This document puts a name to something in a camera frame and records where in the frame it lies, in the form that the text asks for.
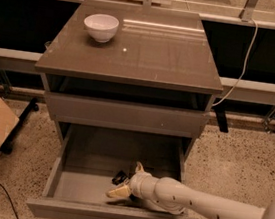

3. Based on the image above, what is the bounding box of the closed grey upper drawer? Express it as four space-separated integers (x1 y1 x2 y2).
44 92 209 138

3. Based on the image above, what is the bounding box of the black table leg right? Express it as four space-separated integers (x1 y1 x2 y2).
213 102 229 133

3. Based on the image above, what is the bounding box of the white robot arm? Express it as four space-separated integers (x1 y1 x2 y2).
106 162 275 219

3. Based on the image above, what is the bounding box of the black table leg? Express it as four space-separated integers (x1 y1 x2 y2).
213 102 229 133
0 98 39 155

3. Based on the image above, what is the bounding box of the grey drawer cabinet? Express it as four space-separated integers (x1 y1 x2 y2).
35 0 222 153

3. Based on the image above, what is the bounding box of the white hanging cable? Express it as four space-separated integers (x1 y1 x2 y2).
210 15 260 113

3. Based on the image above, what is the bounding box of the black rxbar chocolate bar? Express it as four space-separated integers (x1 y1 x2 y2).
112 171 129 186

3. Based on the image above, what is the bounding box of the black table leg left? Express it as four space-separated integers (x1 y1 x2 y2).
0 98 39 155

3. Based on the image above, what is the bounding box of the open grey middle drawer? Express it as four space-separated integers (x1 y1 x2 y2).
27 124 194 219

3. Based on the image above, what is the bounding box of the white ceramic bowl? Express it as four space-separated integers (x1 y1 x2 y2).
84 14 120 43

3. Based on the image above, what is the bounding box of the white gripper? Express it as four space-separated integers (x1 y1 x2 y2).
106 161 159 201

